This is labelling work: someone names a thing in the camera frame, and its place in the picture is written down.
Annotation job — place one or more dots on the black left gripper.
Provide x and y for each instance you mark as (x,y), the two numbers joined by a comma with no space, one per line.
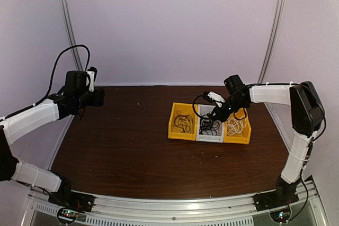
(98,100)

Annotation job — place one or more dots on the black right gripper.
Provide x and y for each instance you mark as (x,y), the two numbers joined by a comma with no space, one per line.
(221,116)

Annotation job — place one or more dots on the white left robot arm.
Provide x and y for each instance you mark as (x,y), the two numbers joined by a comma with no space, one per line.
(74,97)

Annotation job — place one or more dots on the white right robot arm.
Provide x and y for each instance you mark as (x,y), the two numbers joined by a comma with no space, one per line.
(307,118)

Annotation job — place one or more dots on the white plastic bin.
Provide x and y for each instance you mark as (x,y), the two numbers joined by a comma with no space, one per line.
(207,130)

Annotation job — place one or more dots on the yellow bin right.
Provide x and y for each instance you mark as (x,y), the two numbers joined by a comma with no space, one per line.
(238,128)

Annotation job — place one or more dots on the yellow bin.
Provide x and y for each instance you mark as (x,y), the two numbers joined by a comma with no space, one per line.
(238,128)
(182,123)

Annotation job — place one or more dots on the yellow bin left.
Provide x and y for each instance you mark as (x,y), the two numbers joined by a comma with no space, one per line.
(182,123)

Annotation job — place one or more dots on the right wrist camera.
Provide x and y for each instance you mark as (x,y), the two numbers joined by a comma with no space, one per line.
(213,97)

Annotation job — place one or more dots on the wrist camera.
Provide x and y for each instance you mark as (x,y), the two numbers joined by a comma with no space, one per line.
(91,76)
(213,97)

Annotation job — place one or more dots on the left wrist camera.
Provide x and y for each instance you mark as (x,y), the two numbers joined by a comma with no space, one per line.
(91,76)

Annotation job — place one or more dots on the left aluminium corner post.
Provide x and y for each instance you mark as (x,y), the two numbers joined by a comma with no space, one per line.
(70,34)

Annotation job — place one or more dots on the aluminium corner post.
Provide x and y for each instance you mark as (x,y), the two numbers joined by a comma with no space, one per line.
(278,13)
(70,34)

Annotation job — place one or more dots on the right aluminium corner post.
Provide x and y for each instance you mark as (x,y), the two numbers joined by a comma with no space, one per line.
(278,13)

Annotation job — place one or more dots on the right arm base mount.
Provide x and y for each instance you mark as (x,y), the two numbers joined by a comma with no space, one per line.
(275,202)

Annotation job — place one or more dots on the aluminium front rail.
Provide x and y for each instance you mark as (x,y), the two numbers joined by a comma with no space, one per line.
(231,210)

